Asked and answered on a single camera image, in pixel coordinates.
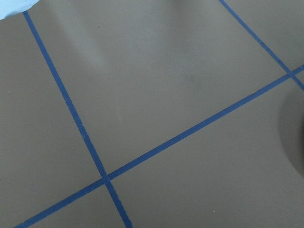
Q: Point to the light blue cloth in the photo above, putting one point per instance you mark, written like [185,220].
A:
[10,8]

